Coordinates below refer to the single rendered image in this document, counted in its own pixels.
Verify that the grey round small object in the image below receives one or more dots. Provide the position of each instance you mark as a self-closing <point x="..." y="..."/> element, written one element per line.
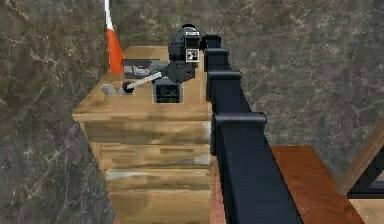
<point x="107" y="89"/>

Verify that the dark grey flat box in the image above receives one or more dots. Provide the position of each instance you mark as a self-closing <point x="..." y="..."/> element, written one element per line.
<point x="137" y="63"/>

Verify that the orange and white cone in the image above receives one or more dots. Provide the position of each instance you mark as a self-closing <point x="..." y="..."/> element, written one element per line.
<point x="115" y="53"/>

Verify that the wooden chest of drawers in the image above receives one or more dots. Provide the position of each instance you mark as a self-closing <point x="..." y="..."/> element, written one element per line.
<point x="150" y="133"/>

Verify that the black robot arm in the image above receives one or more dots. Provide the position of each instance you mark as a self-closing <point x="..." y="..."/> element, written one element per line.
<point x="250" y="173"/>

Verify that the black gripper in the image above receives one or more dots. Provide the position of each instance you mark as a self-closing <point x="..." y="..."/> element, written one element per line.
<point x="178" y="71"/>

